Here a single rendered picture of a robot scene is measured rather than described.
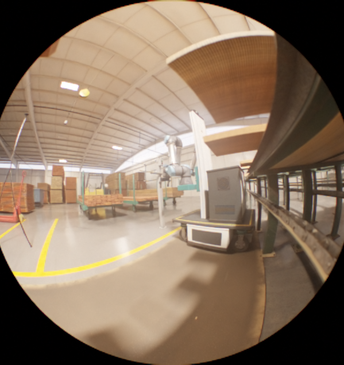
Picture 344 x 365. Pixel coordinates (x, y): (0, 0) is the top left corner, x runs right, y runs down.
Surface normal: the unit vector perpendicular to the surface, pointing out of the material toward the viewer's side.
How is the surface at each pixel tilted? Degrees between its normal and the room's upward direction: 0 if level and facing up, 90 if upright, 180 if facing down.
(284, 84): 180
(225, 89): 180
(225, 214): 90
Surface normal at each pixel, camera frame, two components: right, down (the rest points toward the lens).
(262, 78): 0.07, 0.99
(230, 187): -0.69, -0.01
